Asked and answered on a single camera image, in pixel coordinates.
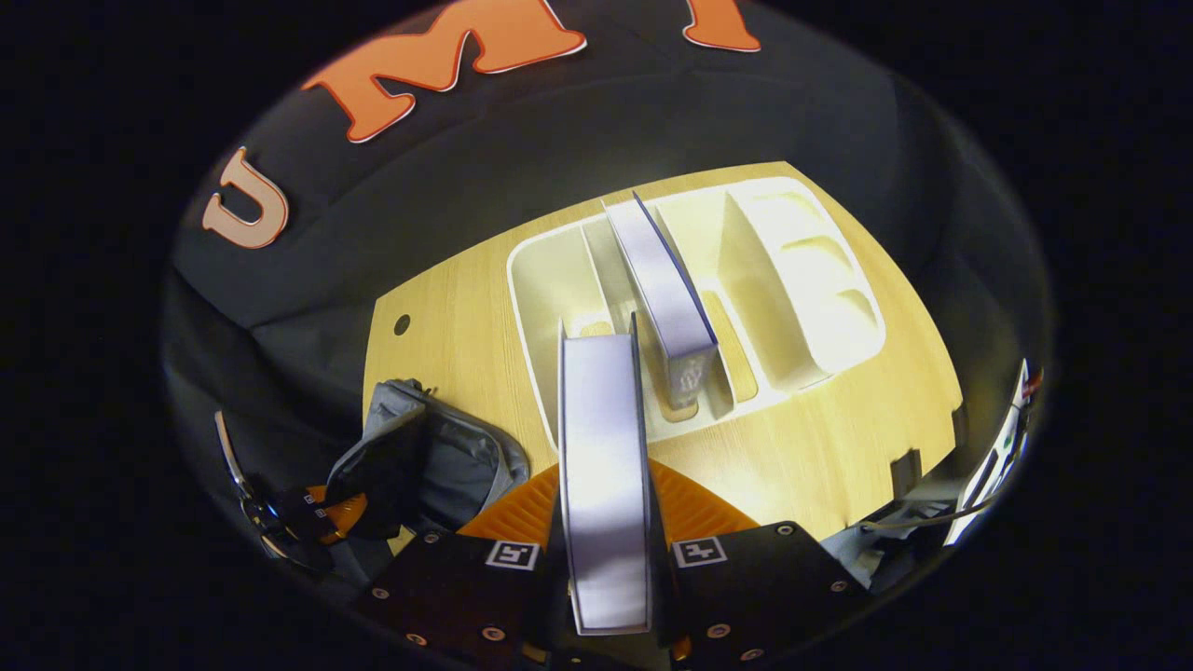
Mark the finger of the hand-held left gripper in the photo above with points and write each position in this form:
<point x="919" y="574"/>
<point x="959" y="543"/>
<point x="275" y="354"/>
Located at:
<point x="335" y="517"/>

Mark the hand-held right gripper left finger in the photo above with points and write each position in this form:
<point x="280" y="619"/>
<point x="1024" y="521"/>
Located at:
<point x="466" y="596"/>

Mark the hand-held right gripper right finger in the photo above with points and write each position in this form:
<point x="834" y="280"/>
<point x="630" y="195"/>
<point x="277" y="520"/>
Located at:
<point x="755" y="587"/>

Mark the grey schoolbag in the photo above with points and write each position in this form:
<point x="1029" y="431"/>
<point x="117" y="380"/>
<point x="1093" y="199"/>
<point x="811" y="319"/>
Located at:
<point x="466" y="457"/>

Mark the book with grey cover picture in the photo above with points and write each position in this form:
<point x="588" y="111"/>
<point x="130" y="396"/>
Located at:
<point x="606" y="466"/>

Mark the book with blue cover picture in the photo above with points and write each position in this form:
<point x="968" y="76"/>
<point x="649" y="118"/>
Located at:
<point x="662" y="289"/>

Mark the white plastic bookshelf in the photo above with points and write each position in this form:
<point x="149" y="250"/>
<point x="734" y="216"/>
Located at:
<point x="811" y="280"/>

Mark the black table clamp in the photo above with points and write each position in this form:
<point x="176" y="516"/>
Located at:
<point x="906" y="473"/>

